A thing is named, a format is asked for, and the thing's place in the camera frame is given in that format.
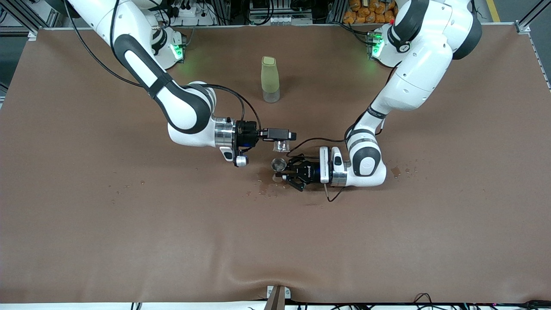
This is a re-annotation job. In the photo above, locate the steel jigger cup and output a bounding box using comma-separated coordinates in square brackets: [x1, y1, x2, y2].
[270, 157, 288, 180]

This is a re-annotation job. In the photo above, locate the spilled liquid puddle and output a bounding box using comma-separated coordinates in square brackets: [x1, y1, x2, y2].
[257, 170, 281, 198]

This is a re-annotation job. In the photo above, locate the pale green bottle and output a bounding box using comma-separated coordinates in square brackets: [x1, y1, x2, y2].
[260, 56, 281, 104]

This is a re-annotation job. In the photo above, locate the white power strip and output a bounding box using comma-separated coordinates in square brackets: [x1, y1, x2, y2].
[167, 2, 205, 19]

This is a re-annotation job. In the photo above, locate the brown table mat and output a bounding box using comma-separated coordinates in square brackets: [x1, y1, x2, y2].
[0, 24, 551, 304]

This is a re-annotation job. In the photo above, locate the orange snack bags pile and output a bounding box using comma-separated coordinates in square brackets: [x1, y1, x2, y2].
[343, 0, 397, 25]

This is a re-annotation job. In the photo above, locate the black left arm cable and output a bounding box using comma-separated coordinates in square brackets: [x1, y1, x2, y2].
[286, 136, 350, 203]

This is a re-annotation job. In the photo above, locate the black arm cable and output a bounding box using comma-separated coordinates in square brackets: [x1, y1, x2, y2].
[65, 0, 261, 130]
[286, 136, 350, 203]

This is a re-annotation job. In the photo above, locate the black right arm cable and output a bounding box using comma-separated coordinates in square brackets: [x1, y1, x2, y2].
[65, 0, 261, 130]

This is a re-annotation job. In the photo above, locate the metal table clamp bracket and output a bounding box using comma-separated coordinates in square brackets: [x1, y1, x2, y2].
[266, 285, 292, 310]

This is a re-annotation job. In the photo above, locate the black floor cable loop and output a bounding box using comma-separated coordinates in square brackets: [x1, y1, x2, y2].
[411, 293, 435, 310]

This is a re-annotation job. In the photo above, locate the aluminium frame strut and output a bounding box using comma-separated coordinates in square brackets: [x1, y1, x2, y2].
[514, 0, 551, 35]
[0, 0, 59, 34]

